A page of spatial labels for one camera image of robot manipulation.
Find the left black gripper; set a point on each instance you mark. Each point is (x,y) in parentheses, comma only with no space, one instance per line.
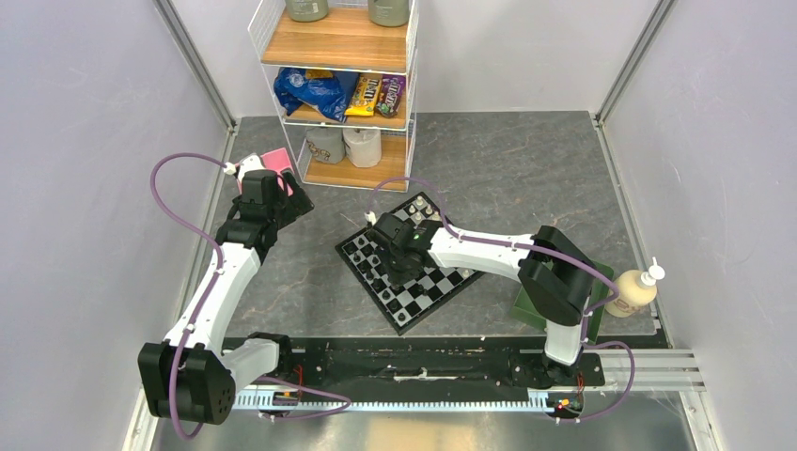
(296,205)

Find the blue snack bag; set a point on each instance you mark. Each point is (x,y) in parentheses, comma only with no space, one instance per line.
(328,92)

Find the right green bottle on shelf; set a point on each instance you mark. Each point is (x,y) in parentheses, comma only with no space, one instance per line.
(389,13)

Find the left green bottle on shelf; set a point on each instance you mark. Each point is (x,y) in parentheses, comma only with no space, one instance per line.
(307,11)

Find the black white chess board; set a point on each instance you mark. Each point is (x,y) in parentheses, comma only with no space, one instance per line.
(449,282)

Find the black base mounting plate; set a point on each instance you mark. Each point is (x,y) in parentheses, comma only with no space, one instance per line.
(507,359)

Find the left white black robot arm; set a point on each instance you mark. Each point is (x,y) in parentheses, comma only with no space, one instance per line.
(187,374)

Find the white cable duct strip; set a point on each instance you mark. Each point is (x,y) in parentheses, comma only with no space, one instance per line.
(263,399)

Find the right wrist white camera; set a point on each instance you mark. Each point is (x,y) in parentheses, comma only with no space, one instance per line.
(371,218)

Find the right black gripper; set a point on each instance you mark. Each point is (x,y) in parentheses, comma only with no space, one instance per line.
(396,278)

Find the pink plastic bin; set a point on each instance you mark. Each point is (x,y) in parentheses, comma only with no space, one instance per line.
(277,160)

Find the white chess pieces corner group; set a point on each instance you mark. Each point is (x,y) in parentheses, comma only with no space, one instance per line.
(447,249)

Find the white toilet paper roll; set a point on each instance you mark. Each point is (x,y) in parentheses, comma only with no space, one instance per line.
(363,146)

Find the yellow M&M candy bag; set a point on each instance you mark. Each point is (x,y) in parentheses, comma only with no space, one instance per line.
(365,95)

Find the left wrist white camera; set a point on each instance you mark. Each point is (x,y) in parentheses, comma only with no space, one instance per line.
(252,162)

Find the wrist white camera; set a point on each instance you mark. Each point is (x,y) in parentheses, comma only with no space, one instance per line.
(252,162)
(371,218)

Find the cream pump lotion bottle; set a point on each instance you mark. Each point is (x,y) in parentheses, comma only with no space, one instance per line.
(636,290)

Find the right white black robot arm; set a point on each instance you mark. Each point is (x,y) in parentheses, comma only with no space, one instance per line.
(516,257)

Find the green plastic tray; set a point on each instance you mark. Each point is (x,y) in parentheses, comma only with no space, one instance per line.
(529,308)

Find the black chess pieces group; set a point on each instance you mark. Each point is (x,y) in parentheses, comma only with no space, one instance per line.
(400,305)

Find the white wire wooden shelf rack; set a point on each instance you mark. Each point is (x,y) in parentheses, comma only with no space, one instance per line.
(344,40)

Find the brown M&M candy bag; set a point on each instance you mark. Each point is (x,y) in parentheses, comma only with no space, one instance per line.
(390,95)

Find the green bottle on shelf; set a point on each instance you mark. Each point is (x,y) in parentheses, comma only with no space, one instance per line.
(307,11)
(389,13)

